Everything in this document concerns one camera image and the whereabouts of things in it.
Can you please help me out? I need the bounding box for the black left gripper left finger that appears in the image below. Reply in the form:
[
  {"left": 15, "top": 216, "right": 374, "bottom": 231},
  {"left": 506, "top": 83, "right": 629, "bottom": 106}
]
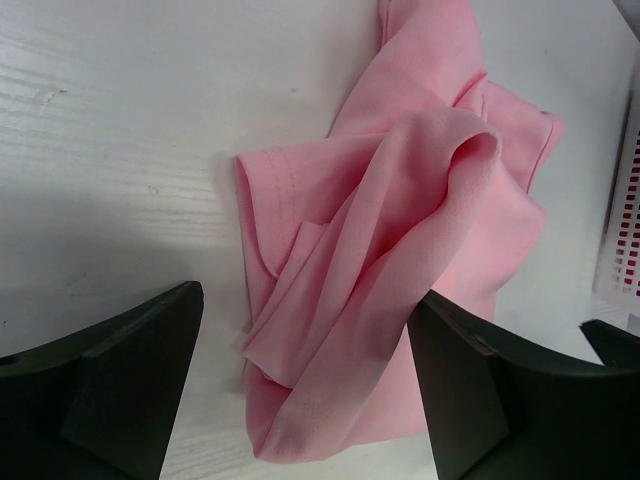
[{"left": 1, "top": 281, "right": 204, "bottom": 479}]

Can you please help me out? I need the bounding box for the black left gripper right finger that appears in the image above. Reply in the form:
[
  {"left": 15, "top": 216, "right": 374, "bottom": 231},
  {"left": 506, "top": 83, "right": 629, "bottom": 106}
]
[{"left": 408, "top": 292, "right": 639, "bottom": 479}]

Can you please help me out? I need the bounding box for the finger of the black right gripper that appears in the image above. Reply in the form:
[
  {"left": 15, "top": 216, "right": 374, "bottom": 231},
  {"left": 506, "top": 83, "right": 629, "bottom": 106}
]
[{"left": 580, "top": 320, "right": 640, "bottom": 368}]

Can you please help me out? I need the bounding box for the pink t shirt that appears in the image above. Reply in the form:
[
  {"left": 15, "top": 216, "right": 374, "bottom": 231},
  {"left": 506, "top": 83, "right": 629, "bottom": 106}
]
[{"left": 236, "top": 1, "right": 562, "bottom": 464}]

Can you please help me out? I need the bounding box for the white plastic basket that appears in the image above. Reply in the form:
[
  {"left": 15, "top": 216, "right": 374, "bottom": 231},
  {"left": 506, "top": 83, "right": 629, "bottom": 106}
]
[{"left": 592, "top": 84, "right": 640, "bottom": 301}]

